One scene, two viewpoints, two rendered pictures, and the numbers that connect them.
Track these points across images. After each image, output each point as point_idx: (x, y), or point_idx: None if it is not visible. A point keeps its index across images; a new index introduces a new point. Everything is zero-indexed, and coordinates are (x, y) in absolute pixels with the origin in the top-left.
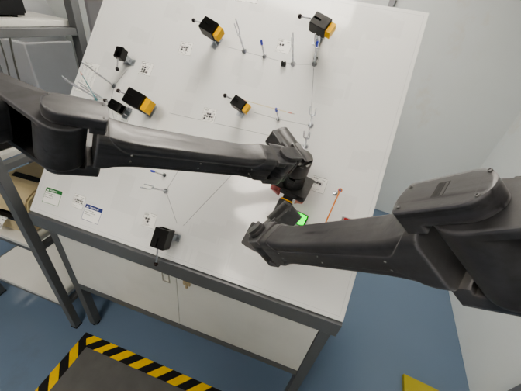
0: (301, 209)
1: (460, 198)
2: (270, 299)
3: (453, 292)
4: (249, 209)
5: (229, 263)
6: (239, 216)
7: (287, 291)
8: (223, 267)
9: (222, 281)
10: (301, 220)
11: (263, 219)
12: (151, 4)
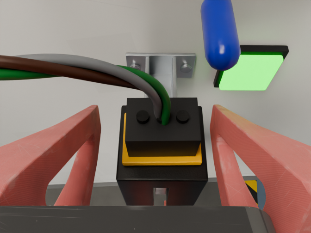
0: (246, 31)
1: None
2: (216, 179)
3: None
4: (38, 101)
5: (100, 171)
6: (29, 119)
7: (247, 169)
8: (95, 175)
9: (110, 183)
10: (258, 79)
11: (107, 106)
12: None
